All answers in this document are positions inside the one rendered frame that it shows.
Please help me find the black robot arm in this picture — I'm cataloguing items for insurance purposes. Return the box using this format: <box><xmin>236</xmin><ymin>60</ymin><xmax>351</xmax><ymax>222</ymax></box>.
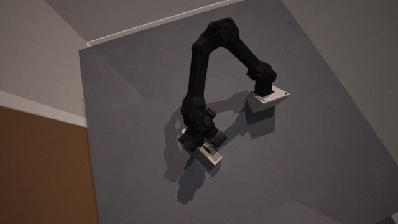
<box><xmin>178</xmin><ymin>18</ymin><xmax>277</xmax><ymax>152</ymax></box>

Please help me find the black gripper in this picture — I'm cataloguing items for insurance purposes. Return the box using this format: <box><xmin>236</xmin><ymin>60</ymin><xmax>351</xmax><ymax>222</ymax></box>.
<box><xmin>202</xmin><ymin>122</ymin><xmax>227</xmax><ymax>148</ymax></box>

